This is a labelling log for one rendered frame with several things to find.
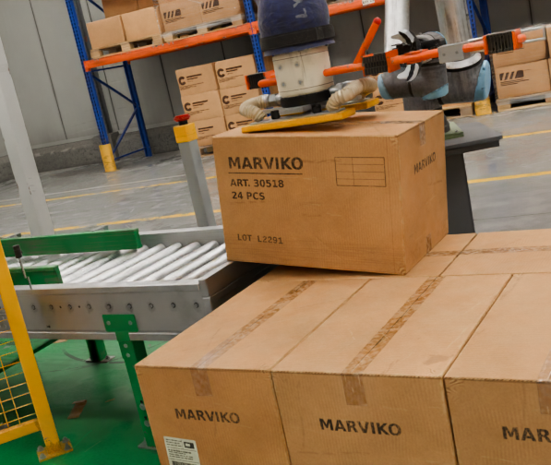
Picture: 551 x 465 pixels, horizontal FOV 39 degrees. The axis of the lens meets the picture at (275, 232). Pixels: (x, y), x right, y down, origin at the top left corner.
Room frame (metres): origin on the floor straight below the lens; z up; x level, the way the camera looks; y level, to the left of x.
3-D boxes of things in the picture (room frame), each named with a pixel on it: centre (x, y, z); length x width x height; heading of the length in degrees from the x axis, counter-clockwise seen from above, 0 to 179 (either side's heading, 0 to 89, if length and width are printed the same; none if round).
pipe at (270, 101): (2.42, -0.18, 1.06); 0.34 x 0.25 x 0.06; 58
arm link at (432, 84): (2.68, -0.62, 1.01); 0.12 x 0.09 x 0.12; 60
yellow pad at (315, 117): (2.34, -0.13, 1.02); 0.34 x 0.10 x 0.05; 58
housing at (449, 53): (2.18, -0.58, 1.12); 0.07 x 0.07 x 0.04; 58
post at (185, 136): (3.30, 0.28, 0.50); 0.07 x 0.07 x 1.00; 58
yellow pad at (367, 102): (2.50, -0.23, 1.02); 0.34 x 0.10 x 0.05; 58
